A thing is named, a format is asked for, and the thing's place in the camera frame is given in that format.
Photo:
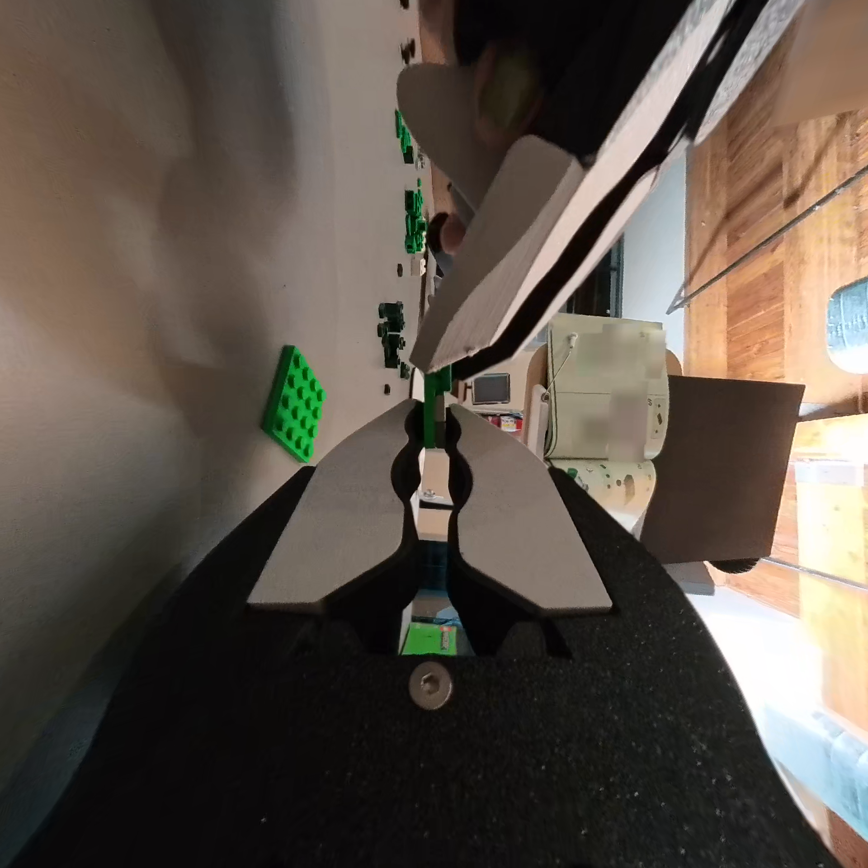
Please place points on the small monitor screen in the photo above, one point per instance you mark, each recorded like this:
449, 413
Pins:
492, 388

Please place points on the pile of dark green lego pieces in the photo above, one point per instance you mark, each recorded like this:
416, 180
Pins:
391, 332

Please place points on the teal oval fixture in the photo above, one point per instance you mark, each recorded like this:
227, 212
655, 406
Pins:
851, 325

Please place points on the pile of bright green lego pieces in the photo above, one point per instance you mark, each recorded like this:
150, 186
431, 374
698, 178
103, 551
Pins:
411, 224

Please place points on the cream printed bag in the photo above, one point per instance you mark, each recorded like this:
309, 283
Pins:
583, 420

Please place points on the green square lego plate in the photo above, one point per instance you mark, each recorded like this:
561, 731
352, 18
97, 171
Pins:
295, 407

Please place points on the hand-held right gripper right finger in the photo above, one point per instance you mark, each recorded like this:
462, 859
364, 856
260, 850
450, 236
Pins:
522, 529

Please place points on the small green L-shaped lego tile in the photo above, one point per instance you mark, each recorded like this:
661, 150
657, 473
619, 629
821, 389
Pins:
434, 420

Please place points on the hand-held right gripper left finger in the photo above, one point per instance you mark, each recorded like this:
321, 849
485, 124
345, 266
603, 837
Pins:
339, 522

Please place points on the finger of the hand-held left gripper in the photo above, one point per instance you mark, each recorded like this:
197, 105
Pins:
515, 224
441, 115

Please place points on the brown cardboard panel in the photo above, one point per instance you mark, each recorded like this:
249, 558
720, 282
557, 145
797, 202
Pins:
725, 475

